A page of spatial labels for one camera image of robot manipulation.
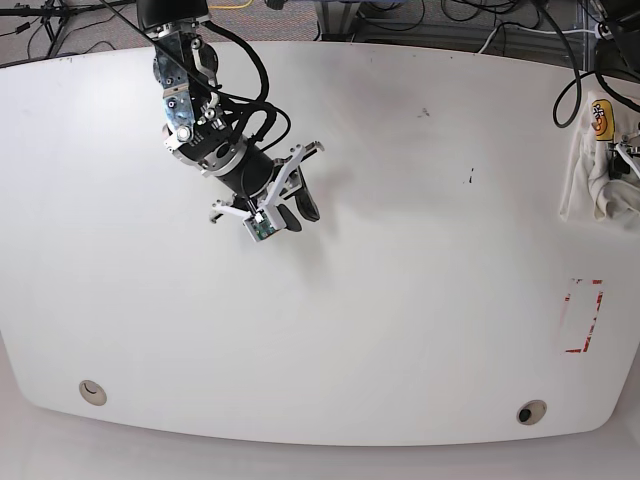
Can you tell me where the white graphic T-shirt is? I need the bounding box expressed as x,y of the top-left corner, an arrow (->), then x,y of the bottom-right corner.
559,90 -> 639,235

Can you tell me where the left table cable grommet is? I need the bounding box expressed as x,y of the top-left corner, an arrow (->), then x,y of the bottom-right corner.
79,380 -> 107,407

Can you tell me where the right table cable grommet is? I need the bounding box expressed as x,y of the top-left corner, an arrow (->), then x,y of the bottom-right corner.
516,400 -> 547,426

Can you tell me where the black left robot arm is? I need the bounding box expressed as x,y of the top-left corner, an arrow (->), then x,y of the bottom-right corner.
552,1 -> 639,179

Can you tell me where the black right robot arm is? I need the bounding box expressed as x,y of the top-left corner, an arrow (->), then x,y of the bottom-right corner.
136,1 -> 323,242

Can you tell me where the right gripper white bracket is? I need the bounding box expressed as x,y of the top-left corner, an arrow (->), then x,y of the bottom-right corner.
208,141 -> 324,233

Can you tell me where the yellow cable on floor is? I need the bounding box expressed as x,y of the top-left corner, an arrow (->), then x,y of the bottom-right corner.
209,0 -> 254,14

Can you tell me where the table cable grommet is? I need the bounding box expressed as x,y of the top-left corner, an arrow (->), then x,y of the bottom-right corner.
79,380 -> 107,407
516,400 -> 547,426

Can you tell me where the red tape rectangle marking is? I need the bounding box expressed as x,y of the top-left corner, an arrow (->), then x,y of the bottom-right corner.
558,278 -> 604,354

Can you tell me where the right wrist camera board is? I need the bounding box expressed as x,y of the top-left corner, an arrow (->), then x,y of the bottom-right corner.
243,211 -> 278,242

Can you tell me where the aluminium frame rack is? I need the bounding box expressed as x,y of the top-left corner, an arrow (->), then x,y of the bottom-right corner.
312,1 -> 600,56

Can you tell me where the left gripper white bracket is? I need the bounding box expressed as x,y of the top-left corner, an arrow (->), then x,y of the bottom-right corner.
607,132 -> 640,180

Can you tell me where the black tripod stand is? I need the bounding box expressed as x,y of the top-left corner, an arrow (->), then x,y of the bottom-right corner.
1,1 -> 107,62

